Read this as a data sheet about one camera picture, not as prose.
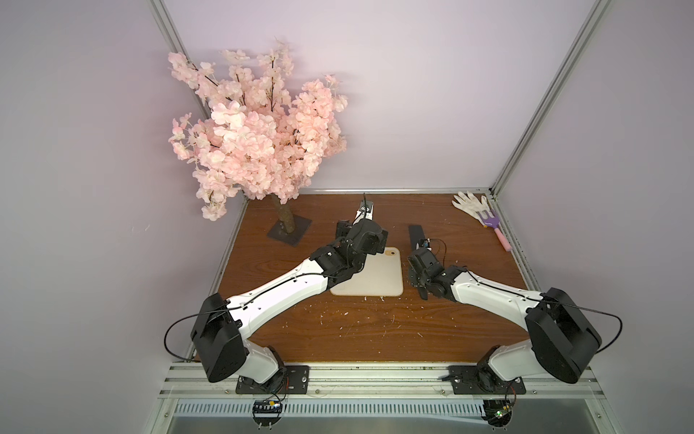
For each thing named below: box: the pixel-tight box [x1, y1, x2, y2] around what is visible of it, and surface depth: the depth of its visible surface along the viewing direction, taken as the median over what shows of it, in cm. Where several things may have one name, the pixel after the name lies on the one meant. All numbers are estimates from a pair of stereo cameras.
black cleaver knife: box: [408, 225, 426, 252], surface depth 102 cm
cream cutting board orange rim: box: [329, 246, 404, 297], surface depth 94 cm
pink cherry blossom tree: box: [168, 39, 348, 235], surface depth 71 cm
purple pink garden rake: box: [478, 208, 513, 252], surface depth 109 cm
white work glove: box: [451, 191, 494, 227], surface depth 116 cm
